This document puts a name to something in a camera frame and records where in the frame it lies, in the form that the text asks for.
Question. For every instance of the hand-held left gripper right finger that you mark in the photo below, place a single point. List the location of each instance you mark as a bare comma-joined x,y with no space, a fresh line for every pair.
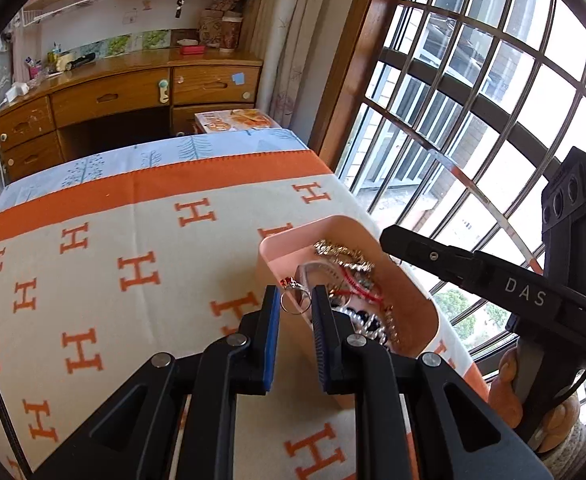
320,345

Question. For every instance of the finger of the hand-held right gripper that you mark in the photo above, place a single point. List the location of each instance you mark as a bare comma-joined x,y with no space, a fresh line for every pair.
423,252

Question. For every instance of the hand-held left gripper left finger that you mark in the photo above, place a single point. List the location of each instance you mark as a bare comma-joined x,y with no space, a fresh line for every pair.
272,342

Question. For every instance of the pink storage box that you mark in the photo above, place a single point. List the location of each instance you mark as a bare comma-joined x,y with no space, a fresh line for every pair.
413,305

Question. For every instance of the gold rhinestone tiara comb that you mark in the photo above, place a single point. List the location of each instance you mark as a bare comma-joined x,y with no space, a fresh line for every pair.
345,255

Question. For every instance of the person's right hand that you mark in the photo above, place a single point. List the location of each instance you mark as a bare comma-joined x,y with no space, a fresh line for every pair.
505,385

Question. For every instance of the white hair comb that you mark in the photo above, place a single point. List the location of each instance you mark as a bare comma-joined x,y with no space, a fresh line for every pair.
318,270

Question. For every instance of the orange and cream printed blanket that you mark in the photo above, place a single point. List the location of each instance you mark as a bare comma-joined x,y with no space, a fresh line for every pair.
123,320

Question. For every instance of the metal window grille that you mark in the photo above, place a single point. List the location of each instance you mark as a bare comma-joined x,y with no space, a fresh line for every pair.
498,85

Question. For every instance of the orange printed box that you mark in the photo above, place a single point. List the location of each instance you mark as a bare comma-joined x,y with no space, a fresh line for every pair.
238,121

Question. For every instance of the light blue bed sheet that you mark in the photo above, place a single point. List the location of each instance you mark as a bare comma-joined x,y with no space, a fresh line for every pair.
123,165

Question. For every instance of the beige floral curtain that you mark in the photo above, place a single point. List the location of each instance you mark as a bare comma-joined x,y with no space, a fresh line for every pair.
298,35

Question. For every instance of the blue sticky note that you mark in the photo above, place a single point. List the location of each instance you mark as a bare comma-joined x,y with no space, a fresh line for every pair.
239,78

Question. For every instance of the green and white drawer lock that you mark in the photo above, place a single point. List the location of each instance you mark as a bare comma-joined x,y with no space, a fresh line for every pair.
163,92

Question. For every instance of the floral paper cup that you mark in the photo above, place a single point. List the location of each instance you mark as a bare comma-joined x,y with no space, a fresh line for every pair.
232,32

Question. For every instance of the wooden desk with drawers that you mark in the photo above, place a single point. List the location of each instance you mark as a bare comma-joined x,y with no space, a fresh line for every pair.
113,95

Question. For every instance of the red flat box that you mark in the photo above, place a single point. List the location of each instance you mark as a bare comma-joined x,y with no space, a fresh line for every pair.
193,50

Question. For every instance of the black flashlight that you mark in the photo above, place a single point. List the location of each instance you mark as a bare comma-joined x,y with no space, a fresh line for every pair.
83,60

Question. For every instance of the hanging keys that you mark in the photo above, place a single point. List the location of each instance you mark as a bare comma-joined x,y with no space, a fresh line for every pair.
179,7

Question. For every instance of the white charger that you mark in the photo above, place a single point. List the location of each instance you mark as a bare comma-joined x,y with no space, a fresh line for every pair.
18,92

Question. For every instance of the cluster of cosmetic bottles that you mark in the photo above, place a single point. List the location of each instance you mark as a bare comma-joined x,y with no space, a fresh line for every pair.
48,62

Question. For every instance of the wooden window frame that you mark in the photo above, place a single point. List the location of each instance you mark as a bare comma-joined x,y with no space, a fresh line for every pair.
353,60

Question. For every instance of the green leaf wall pictures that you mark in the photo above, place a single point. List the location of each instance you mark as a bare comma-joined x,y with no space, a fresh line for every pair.
123,42

